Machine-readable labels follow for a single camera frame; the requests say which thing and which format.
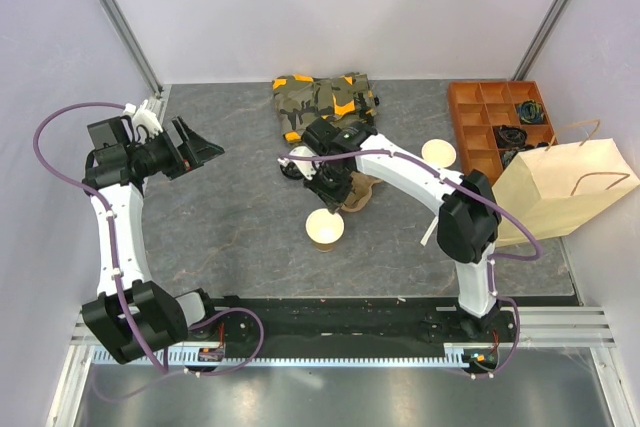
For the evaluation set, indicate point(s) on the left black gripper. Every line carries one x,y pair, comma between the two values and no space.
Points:
190,155

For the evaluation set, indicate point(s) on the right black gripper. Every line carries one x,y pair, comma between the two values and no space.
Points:
333,200

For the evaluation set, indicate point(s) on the brown paper coffee cup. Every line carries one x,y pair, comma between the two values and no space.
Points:
324,229

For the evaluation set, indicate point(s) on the black plastic cup lid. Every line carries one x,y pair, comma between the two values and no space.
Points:
297,170

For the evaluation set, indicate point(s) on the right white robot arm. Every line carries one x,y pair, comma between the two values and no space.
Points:
462,203

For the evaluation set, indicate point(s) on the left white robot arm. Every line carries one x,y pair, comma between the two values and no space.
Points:
132,315

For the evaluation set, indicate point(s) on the brown pulp cup carrier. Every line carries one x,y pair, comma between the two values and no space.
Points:
361,192

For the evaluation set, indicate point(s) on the white paper straw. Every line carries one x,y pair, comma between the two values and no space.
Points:
429,232

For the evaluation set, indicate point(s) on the camouflage folded cloth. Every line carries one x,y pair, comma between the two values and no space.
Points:
301,99

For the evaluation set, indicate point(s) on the orange compartment tray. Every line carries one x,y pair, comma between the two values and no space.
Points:
477,106

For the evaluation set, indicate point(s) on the blue green rubber bands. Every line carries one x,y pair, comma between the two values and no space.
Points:
531,112

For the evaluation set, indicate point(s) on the brown paper bag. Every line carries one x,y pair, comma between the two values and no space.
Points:
554,190

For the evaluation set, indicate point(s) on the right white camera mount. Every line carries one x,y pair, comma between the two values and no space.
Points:
299,153

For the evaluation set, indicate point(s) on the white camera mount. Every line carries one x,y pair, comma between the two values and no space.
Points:
299,153
145,116

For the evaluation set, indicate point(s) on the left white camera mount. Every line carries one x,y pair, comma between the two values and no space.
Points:
145,116

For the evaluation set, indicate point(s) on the aluminium cable duct rail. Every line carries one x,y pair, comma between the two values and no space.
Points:
192,357

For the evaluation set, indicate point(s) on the left aluminium frame post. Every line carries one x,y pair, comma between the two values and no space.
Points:
131,44

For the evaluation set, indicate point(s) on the aluminium frame post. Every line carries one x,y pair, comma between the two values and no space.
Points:
540,38
131,44

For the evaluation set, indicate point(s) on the right aluminium frame post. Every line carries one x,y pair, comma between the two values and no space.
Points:
540,38

